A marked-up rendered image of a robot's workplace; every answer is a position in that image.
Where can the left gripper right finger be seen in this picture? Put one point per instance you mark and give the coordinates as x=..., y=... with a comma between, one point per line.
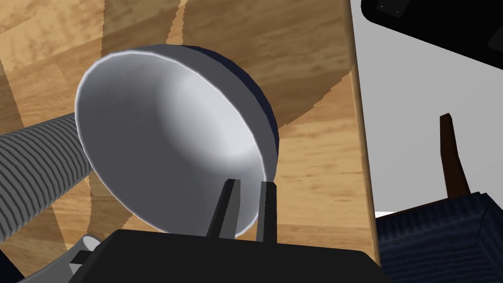
x=268, y=214

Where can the grey ribbed cylinder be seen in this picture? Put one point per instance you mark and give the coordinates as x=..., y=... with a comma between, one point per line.
x=37, y=165

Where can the black block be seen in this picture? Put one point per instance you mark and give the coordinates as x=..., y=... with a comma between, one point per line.
x=444, y=21

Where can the white bowl with dark outside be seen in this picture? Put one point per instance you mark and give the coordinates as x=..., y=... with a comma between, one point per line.
x=165, y=137

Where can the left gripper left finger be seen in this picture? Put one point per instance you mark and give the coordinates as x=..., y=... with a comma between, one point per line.
x=226, y=212

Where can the dark blue chair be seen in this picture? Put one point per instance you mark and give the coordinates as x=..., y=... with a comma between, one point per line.
x=440, y=239

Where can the wooden table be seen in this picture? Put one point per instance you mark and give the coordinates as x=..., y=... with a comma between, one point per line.
x=318, y=165

